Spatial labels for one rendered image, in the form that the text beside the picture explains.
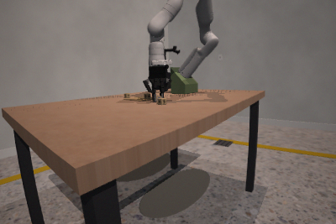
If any tan square mat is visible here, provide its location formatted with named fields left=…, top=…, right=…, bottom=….
left=125, top=96, right=152, bottom=102

